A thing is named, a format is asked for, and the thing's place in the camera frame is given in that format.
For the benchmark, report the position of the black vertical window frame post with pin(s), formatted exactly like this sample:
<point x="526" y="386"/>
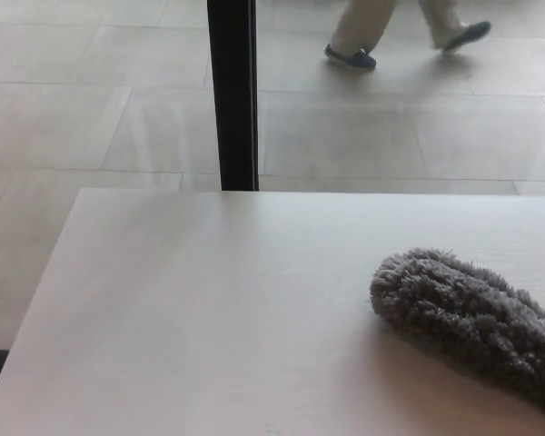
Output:
<point x="233" y="91"/>

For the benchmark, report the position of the grey fluffy microfibre duster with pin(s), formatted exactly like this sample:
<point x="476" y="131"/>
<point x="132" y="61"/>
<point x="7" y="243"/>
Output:
<point x="458" y="313"/>

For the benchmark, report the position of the dark blue shoe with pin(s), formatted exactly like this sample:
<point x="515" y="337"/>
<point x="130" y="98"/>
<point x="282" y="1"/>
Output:
<point x="470" y="34"/>
<point x="356" y="59"/>

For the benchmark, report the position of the beige trouser leg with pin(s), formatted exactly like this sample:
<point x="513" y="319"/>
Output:
<point x="361" y="25"/>
<point x="442" y="20"/>

